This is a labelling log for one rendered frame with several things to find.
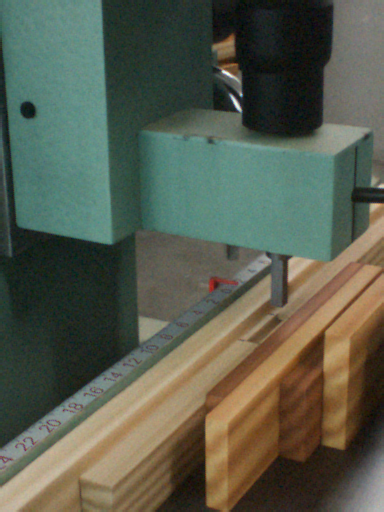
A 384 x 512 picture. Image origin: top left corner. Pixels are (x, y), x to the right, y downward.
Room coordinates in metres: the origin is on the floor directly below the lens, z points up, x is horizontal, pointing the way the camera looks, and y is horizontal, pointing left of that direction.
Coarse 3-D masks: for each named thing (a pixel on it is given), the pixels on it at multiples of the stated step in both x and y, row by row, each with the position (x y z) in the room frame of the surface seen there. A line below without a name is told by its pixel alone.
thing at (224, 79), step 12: (216, 72) 0.78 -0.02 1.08; (228, 72) 0.79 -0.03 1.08; (216, 84) 0.77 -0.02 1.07; (228, 84) 0.77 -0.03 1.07; (240, 84) 0.78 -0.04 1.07; (216, 96) 0.77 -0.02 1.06; (228, 96) 0.77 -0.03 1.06; (240, 96) 0.77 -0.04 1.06; (216, 108) 0.78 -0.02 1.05; (228, 108) 0.77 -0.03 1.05; (240, 108) 0.76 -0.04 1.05
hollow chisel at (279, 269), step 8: (272, 264) 0.62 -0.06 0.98; (280, 264) 0.62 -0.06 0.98; (272, 272) 0.62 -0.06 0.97; (280, 272) 0.62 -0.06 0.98; (272, 280) 0.62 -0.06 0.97; (280, 280) 0.62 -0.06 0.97; (272, 288) 0.62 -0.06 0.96; (280, 288) 0.62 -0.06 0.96; (272, 296) 0.62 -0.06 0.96; (280, 296) 0.62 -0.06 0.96; (272, 304) 0.62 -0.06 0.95; (280, 304) 0.62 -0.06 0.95
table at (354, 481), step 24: (360, 432) 0.54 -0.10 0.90; (312, 456) 0.51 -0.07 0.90; (336, 456) 0.51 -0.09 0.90; (360, 456) 0.51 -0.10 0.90; (192, 480) 0.49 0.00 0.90; (264, 480) 0.49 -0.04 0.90; (288, 480) 0.49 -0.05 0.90; (312, 480) 0.49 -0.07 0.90; (336, 480) 0.49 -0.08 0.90; (360, 480) 0.49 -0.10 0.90; (168, 504) 0.47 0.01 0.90; (192, 504) 0.47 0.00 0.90; (240, 504) 0.47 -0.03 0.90; (264, 504) 0.47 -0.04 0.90; (288, 504) 0.47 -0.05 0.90; (312, 504) 0.47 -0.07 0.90; (336, 504) 0.46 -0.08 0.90; (360, 504) 0.46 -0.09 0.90
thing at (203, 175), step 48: (144, 144) 0.63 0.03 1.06; (192, 144) 0.62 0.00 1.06; (240, 144) 0.60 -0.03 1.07; (288, 144) 0.59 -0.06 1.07; (336, 144) 0.59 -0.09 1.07; (144, 192) 0.63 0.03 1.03; (192, 192) 0.62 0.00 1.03; (240, 192) 0.60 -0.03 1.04; (288, 192) 0.58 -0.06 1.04; (336, 192) 0.57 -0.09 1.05; (240, 240) 0.60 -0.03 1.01; (288, 240) 0.58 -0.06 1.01; (336, 240) 0.57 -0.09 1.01
